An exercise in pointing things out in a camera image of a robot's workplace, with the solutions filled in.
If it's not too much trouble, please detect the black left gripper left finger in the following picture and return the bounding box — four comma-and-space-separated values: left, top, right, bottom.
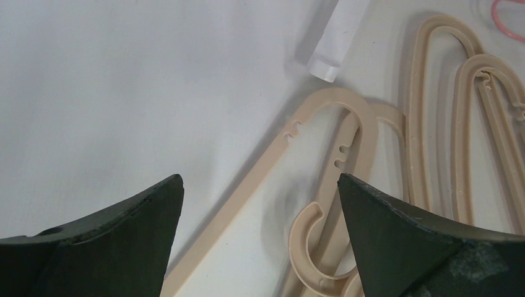
1, 174, 184, 296

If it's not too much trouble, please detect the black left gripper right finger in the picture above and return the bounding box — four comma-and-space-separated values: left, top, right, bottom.
338, 174, 524, 296

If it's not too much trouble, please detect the beige plastic hanger rightmost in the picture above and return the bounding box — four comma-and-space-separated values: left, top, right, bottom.
449, 54, 524, 235

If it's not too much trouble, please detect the silver clothes rack frame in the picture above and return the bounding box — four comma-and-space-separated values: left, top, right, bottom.
306, 0, 370, 83

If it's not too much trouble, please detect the beige plastic hanger leftmost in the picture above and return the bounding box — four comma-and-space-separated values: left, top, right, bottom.
160, 88, 378, 296

